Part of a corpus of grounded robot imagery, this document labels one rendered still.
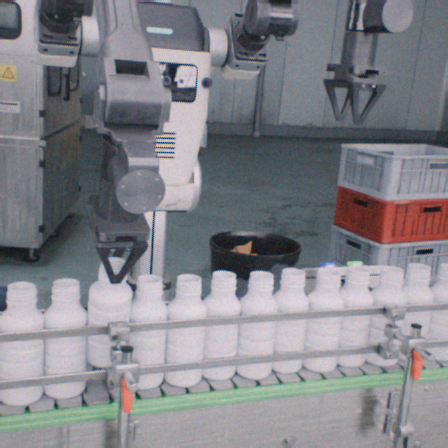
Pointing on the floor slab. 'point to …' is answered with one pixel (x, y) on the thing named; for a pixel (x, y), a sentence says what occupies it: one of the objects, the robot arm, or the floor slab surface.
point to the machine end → (35, 135)
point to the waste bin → (287, 252)
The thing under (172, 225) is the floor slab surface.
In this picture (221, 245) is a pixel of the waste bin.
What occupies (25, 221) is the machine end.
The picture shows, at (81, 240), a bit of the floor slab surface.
